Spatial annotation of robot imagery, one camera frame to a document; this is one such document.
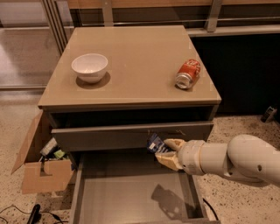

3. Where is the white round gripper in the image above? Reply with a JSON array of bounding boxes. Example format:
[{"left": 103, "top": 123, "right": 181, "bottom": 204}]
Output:
[{"left": 155, "top": 138, "right": 205, "bottom": 176}]

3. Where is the dark blue rxbar wrapper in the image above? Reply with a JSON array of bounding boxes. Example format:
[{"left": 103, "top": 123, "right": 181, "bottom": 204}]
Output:
[{"left": 146, "top": 133, "right": 172, "bottom": 153}]

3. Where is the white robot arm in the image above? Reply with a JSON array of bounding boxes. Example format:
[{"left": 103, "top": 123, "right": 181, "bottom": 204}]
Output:
[{"left": 156, "top": 135, "right": 280, "bottom": 186}]

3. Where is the closed top drawer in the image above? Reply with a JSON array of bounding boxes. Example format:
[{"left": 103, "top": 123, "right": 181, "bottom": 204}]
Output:
[{"left": 52, "top": 122, "right": 214, "bottom": 151}]

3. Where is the open middle drawer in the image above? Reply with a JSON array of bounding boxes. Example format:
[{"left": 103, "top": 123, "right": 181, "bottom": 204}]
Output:
[{"left": 69, "top": 150, "right": 221, "bottom": 224}]

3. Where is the grey drawer cabinet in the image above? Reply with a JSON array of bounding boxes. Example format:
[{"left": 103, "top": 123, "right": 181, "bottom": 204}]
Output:
[{"left": 37, "top": 24, "right": 222, "bottom": 224}]

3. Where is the orange soda can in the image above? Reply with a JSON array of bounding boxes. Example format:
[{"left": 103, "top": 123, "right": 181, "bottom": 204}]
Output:
[{"left": 175, "top": 59, "right": 200, "bottom": 89}]

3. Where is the small grey floor object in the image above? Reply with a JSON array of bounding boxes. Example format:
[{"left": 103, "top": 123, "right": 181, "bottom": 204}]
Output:
[{"left": 261, "top": 106, "right": 277, "bottom": 123}]

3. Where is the green packet in box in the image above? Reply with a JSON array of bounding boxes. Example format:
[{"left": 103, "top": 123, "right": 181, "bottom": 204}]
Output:
[{"left": 53, "top": 150, "right": 65, "bottom": 159}]

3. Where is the white ceramic bowl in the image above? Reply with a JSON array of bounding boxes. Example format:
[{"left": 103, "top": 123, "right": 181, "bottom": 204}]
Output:
[{"left": 71, "top": 53, "right": 109, "bottom": 83}]

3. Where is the white packet in box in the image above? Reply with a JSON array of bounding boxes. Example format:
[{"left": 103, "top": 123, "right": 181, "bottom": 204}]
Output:
[{"left": 40, "top": 137, "right": 58, "bottom": 157}]

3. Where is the open cardboard box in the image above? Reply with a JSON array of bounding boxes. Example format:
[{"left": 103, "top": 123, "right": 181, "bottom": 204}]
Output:
[{"left": 11, "top": 111, "right": 75, "bottom": 194}]

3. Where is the black device on floor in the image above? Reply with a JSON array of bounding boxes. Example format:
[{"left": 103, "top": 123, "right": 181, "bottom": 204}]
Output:
[{"left": 27, "top": 204, "right": 40, "bottom": 224}]

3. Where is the black floor cable right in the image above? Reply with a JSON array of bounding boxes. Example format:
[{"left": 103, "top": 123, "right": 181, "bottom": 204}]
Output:
[{"left": 202, "top": 197, "right": 220, "bottom": 221}]

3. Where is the black floor cable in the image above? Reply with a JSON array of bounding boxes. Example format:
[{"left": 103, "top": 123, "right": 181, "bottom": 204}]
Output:
[
  {"left": 0, "top": 204, "right": 69, "bottom": 224},
  {"left": 202, "top": 197, "right": 220, "bottom": 221}
]

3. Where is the black floor cable left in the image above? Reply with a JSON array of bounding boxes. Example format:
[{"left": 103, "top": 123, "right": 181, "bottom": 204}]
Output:
[{"left": 0, "top": 204, "right": 69, "bottom": 224}]

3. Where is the metal railing frame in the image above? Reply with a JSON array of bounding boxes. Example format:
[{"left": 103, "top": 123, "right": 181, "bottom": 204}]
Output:
[{"left": 39, "top": 0, "right": 280, "bottom": 52}]

